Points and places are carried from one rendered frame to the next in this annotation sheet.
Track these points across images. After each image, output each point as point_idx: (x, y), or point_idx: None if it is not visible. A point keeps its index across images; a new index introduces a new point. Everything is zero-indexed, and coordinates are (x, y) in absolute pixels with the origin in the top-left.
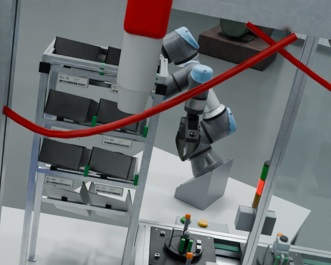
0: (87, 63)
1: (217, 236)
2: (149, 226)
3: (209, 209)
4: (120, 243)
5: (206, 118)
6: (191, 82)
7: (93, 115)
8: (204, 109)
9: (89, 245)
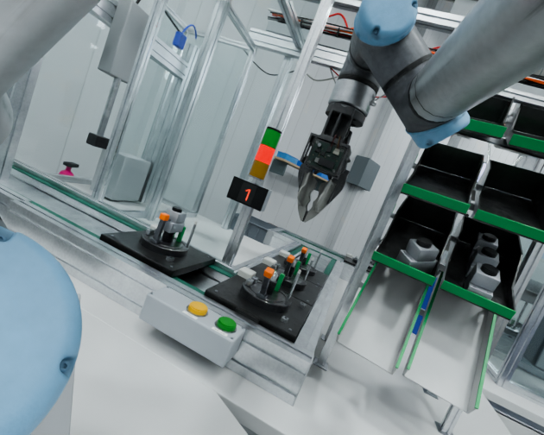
0: None
1: (192, 291)
2: (296, 343)
3: None
4: (319, 409)
5: (5, 139)
6: None
7: (481, 180)
8: (22, 76)
9: (370, 424)
